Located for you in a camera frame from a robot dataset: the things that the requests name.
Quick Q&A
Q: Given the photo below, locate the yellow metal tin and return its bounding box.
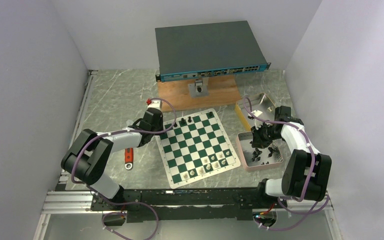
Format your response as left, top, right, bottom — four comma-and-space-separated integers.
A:
234, 93, 275, 132

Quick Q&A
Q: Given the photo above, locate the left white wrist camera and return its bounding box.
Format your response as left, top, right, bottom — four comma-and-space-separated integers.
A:
146, 98, 163, 112

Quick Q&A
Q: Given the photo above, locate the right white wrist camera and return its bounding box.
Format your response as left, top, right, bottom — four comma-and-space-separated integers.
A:
250, 110, 264, 120

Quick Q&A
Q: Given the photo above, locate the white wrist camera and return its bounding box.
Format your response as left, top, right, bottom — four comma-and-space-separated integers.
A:
146, 98, 163, 112
250, 110, 264, 120

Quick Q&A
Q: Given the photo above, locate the pink plastic tray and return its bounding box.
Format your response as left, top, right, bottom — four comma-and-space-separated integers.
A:
236, 131, 284, 172

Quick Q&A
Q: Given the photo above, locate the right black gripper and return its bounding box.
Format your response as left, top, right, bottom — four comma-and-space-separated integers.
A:
251, 121, 283, 149

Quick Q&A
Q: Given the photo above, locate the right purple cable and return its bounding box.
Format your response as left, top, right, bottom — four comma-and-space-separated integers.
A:
242, 96, 330, 232

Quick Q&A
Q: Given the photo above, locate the metal bracket with knob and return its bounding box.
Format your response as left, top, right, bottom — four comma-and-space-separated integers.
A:
187, 77, 209, 98

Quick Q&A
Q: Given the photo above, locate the aluminium frame rail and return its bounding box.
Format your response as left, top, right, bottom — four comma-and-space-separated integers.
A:
33, 70, 99, 240

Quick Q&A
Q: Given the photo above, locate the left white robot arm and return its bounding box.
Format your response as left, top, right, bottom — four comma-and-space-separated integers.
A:
61, 107, 163, 210

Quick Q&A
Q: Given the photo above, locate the red handled adjustable wrench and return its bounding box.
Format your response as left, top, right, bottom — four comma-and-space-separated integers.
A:
124, 148, 134, 171

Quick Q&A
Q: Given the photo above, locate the dark grey network switch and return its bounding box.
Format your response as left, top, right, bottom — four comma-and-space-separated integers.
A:
155, 20, 271, 83

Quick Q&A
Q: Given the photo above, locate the wooden board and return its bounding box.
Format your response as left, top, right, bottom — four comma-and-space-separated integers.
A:
157, 75, 241, 111

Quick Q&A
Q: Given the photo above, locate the green white chess mat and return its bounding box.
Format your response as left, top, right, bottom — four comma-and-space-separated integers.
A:
155, 108, 241, 189

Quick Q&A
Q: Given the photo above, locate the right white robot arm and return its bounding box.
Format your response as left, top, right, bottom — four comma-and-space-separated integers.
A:
248, 106, 332, 208

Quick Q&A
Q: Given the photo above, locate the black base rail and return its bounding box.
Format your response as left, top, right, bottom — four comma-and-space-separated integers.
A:
91, 187, 277, 223

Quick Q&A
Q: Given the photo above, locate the black chess piece in tray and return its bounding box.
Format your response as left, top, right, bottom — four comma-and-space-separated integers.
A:
251, 148, 262, 162
267, 147, 277, 158

